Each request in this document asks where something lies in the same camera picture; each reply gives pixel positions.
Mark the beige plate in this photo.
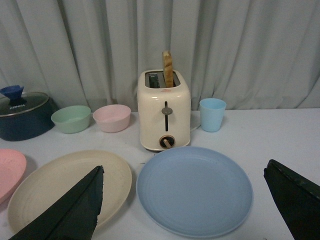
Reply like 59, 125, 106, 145
7, 150, 132, 234

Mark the green bowl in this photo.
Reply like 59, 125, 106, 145
51, 105, 91, 134

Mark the pink bowl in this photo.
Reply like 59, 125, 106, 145
92, 104, 131, 133

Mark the toast slice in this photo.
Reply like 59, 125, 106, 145
162, 50, 174, 88

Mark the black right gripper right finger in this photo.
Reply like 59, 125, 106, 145
263, 159, 320, 240

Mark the dark blue saucepan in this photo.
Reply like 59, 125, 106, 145
0, 97, 59, 142

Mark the pink plate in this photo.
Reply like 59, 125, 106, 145
0, 148, 27, 204

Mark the grey curtain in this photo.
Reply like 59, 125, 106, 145
0, 0, 320, 110

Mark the cream toaster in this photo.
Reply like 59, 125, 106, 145
137, 70, 191, 151

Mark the light blue cup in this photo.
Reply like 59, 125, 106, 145
199, 98, 227, 133

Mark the glass pot lid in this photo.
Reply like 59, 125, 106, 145
0, 85, 50, 118

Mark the blue plate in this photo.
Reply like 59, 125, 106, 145
136, 146, 253, 238

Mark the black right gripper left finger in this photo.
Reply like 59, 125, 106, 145
11, 165, 104, 240

